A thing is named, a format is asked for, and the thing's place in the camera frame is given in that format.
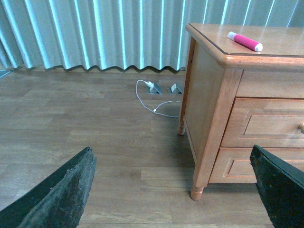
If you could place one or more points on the right metal floor socket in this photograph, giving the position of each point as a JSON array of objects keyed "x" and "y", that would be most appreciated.
[{"x": 175, "y": 89}]

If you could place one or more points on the metal floor socket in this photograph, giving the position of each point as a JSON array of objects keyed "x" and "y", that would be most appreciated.
[
  {"x": 153, "y": 88},
  {"x": 175, "y": 89}
]

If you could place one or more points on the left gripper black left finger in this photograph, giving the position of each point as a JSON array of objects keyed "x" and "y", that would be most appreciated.
[{"x": 58, "y": 201}]

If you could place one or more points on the pink marker with white caps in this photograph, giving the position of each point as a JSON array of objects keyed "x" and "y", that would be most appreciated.
[{"x": 246, "y": 42}]

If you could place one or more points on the wooden nightstand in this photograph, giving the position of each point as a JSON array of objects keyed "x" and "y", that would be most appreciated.
[{"x": 220, "y": 70}]

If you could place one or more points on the wooden drawer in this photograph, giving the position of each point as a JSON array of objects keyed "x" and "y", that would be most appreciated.
[
  {"x": 233, "y": 165},
  {"x": 272, "y": 123}
]

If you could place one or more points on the pale green pleated curtain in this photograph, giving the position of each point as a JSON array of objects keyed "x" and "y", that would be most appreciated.
[{"x": 122, "y": 33}]

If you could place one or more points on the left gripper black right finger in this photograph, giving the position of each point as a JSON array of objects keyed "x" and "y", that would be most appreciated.
[{"x": 280, "y": 187}]

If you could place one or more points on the left metal floor socket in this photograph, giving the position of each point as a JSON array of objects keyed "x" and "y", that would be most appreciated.
[{"x": 153, "y": 88}]

